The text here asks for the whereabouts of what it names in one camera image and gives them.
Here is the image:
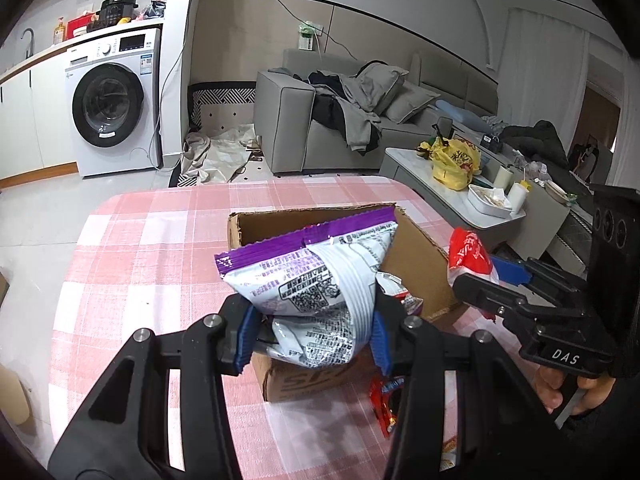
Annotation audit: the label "red and white snack packet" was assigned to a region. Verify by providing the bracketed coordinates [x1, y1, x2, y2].
[446, 226, 501, 288]

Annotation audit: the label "person's right hand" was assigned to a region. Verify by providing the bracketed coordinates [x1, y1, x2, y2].
[530, 365, 617, 418]

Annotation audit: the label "grey clothes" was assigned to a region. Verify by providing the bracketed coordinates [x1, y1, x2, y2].
[310, 62, 411, 153]

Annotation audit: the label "black pressure cooker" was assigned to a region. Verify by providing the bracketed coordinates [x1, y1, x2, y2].
[99, 0, 138, 26]

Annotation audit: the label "brown cardboard box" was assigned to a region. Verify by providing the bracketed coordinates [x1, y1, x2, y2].
[227, 203, 463, 403]

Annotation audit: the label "white kitchen base cabinet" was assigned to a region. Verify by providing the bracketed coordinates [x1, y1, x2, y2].
[0, 57, 81, 186]

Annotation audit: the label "silver and orange snack packet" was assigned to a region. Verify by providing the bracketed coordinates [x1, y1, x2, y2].
[439, 437, 463, 476]

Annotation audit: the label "white washing machine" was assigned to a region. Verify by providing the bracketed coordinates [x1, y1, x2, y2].
[64, 27, 163, 178]

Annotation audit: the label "person's right forearm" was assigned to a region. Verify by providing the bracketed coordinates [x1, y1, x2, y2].
[555, 377, 640, 480]

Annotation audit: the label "pink checkered tablecloth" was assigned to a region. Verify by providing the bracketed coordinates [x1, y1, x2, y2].
[47, 175, 566, 480]

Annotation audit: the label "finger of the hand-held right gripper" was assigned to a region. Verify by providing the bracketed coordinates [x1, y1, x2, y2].
[490, 255, 590, 308]
[452, 269, 587, 347]

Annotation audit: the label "grey sofa pillow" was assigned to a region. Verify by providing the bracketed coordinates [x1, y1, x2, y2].
[382, 80, 441, 123]

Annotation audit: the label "purple and white snack packet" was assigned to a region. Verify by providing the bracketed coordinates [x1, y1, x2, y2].
[214, 205, 398, 370]

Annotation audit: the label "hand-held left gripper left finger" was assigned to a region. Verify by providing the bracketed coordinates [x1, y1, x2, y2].
[47, 294, 261, 480]

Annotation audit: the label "black jacket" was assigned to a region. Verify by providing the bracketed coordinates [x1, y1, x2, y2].
[500, 120, 571, 171]

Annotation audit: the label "wall socket with plug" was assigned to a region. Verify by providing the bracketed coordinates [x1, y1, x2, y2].
[297, 22, 323, 52]

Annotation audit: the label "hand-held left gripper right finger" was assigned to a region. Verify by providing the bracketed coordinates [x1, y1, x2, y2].
[370, 292, 566, 480]

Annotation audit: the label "red box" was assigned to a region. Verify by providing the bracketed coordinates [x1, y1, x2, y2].
[66, 12, 101, 37]

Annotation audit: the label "grey sofa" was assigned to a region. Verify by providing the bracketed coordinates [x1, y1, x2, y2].
[254, 47, 501, 177]

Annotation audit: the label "yellow plastic bag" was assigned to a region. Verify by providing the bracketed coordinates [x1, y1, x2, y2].
[419, 136, 483, 191]

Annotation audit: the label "beige rounded object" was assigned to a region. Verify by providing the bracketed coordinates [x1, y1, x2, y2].
[0, 365, 31, 426]

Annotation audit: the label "crumpled white sheet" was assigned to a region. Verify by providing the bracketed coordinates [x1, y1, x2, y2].
[172, 125, 261, 188]

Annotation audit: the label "white bottle with yellow cap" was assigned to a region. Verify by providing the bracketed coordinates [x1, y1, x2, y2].
[507, 180, 531, 211]

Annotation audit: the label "white coffee table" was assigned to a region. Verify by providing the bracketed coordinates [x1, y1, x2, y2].
[380, 146, 571, 261]

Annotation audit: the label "white curtain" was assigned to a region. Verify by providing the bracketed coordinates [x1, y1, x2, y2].
[495, 7, 591, 111]

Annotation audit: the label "white bowl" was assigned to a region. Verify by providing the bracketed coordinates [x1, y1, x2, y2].
[467, 184, 516, 218]

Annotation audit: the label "light blue pillow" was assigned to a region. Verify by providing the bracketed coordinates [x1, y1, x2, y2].
[435, 99, 488, 131]

